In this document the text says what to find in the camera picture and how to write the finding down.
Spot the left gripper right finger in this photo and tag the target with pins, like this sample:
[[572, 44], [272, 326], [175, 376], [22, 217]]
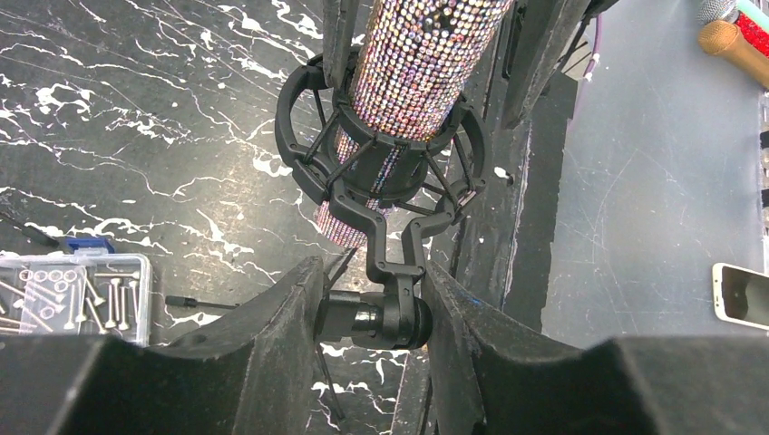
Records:
[[493, 375]]

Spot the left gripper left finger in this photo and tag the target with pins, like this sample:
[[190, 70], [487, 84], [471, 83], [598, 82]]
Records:
[[249, 372]]

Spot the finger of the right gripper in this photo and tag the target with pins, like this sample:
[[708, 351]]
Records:
[[545, 32], [339, 18]]

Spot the rhinestone glitter microphone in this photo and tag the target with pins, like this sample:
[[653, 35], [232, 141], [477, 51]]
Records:
[[416, 59]]

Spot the small black shock-mount tripod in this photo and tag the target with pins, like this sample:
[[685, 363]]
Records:
[[397, 192]]

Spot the gold microphone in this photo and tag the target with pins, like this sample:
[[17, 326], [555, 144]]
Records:
[[725, 40]]

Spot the clear plastic screw box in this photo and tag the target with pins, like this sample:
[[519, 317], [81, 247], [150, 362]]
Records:
[[89, 290]]

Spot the white smartphone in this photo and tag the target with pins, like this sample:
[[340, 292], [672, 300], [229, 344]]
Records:
[[740, 296]]

